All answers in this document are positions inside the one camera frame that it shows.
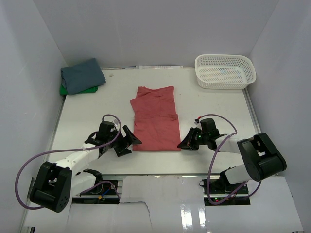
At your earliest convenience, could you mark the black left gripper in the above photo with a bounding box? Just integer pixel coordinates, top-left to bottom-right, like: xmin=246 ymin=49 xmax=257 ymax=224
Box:
xmin=106 ymin=125 xmax=141 ymax=157

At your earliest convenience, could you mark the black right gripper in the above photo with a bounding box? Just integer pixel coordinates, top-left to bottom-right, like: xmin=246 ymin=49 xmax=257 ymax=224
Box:
xmin=177 ymin=127 xmax=208 ymax=150

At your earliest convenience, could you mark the red t shirt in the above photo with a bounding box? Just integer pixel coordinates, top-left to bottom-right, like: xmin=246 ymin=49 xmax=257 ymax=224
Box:
xmin=130 ymin=86 xmax=181 ymax=152

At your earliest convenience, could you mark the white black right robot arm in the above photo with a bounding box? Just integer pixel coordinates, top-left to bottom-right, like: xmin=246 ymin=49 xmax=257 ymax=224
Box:
xmin=177 ymin=118 xmax=287 ymax=194

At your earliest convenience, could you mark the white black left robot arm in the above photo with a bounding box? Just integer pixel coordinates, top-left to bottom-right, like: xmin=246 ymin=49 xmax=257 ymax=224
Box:
xmin=30 ymin=121 xmax=141 ymax=213

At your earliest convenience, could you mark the white perforated plastic basket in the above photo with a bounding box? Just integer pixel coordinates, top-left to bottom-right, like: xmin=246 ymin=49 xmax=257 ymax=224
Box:
xmin=194 ymin=54 xmax=257 ymax=90

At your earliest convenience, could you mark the folded blue t shirt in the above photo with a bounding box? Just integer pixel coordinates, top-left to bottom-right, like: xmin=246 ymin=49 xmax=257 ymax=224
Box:
xmin=61 ymin=58 xmax=106 ymax=91

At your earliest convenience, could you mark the folded green t shirt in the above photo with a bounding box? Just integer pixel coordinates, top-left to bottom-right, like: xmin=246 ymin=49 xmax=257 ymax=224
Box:
xmin=59 ymin=85 xmax=99 ymax=96

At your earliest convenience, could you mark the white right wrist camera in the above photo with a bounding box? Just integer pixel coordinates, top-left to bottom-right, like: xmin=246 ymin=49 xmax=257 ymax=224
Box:
xmin=194 ymin=117 xmax=201 ymax=126

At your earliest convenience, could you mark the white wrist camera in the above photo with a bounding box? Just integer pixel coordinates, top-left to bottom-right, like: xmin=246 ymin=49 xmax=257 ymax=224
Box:
xmin=112 ymin=119 xmax=120 ymax=130
xmin=194 ymin=117 xmax=201 ymax=126

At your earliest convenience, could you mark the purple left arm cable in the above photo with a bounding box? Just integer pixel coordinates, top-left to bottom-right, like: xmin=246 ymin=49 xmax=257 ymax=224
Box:
xmin=15 ymin=114 xmax=121 ymax=210

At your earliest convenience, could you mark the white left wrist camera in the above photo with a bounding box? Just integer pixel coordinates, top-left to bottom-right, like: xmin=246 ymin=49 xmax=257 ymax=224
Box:
xmin=112 ymin=119 xmax=120 ymax=130

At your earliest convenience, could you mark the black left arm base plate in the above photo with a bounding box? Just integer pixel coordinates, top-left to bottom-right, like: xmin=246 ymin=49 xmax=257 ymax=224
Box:
xmin=72 ymin=183 xmax=120 ymax=205

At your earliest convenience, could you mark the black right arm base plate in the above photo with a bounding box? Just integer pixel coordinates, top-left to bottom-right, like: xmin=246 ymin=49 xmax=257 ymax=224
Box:
xmin=199 ymin=179 xmax=251 ymax=206

